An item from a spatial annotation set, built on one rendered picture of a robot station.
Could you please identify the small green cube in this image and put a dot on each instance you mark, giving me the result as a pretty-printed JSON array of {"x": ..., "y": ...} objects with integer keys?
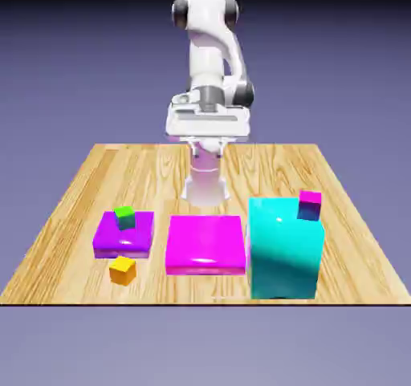
[{"x": 125, "y": 217}]

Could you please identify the large magenta box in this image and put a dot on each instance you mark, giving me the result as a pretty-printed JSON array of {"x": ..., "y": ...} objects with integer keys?
[{"x": 205, "y": 243}]

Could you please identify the small orange cube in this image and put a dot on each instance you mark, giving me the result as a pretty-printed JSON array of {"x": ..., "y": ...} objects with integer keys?
[{"x": 122, "y": 271}]

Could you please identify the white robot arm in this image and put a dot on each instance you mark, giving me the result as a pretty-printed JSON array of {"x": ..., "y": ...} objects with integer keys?
[{"x": 205, "y": 58}]

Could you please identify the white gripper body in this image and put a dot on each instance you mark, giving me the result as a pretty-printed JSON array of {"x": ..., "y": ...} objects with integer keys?
[{"x": 208, "y": 126}]

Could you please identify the small magenta cube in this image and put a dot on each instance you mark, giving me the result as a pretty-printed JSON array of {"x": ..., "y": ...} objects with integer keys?
[{"x": 309, "y": 205}]

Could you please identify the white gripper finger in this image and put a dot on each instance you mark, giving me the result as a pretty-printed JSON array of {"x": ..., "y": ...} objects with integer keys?
[
  {"x": 194, "y": 148},
  {"x": 219, "y": 148}
]

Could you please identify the large purple box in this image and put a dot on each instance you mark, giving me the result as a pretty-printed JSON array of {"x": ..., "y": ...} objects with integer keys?
[{"x": 123, "y": 236}]

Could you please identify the large cyan box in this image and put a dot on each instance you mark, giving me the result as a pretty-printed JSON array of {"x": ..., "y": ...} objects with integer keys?
[{"x": 284, "y": 251}]

